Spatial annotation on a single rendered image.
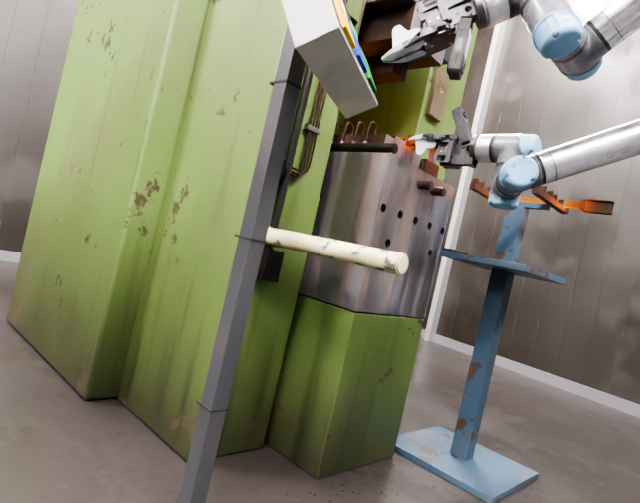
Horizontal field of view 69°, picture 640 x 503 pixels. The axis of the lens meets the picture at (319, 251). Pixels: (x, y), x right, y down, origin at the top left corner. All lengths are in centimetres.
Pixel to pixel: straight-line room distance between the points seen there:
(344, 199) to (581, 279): 298
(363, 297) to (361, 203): 27
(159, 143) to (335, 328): 79
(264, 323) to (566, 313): 313
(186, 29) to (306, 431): 127
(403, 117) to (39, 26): 326
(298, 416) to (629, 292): 301
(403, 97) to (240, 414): 125
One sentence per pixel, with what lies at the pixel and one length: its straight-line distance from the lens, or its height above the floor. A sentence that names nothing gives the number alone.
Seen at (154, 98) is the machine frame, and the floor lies 95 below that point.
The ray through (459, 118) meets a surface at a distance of 140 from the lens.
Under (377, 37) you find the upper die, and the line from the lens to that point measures 157.
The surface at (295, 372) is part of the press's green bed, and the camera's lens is 143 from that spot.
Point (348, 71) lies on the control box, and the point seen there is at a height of 95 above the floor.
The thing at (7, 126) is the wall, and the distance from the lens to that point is 432.
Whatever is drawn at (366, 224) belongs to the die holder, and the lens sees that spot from 130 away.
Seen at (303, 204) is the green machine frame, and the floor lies 73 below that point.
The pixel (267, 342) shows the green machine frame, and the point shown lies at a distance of 136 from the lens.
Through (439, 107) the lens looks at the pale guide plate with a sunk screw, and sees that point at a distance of 186.
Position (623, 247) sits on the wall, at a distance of 406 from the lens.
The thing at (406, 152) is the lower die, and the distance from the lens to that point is 148.
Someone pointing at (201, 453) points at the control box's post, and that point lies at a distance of 103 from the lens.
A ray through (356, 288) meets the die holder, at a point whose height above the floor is 53.
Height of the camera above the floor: 61
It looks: level
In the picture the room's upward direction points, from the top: 13 degrees clockwise
